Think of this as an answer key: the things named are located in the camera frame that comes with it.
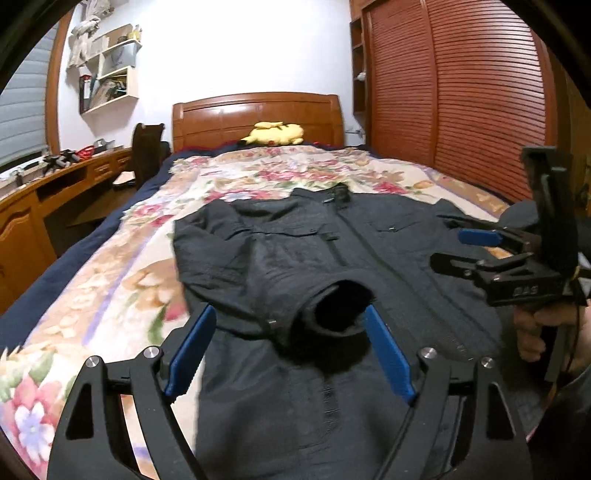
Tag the wooden desk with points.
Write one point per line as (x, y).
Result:
(23, 217)

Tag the wooden bed headboard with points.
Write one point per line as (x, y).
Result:
(231, 120)

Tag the red basket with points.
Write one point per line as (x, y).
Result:
(85, 150)

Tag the person's right forearm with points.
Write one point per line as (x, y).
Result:
(579, 387)

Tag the white wall shelf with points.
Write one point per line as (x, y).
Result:
(117, 69)

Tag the yellow plush toy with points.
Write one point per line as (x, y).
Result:
(277, 134)

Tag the navy bed sheet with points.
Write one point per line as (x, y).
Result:
(83, 240)

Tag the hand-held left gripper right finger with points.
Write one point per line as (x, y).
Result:
(390, 355)

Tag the grey window blind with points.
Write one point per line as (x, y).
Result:
(23, 110)

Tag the floral blanket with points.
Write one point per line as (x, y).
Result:
(138, 272)

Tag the wooden open shelf unit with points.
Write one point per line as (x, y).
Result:
(356, 55)

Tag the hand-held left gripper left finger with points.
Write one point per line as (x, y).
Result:
(191, 350)

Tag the wooden louvered wardrobe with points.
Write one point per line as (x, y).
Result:
(461, 83)

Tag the black jacket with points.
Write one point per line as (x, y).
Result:
(300, 258)

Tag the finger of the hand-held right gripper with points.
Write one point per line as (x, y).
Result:
(480, 237)
(457, 266)

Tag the dark cloth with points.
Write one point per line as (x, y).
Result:
(521, 214)

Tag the person's right hand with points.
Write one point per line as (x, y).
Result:
(531, 332)

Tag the white stuffed toy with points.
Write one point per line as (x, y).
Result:
(85, 37)

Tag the dark chair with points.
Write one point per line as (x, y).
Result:
(145, 147)

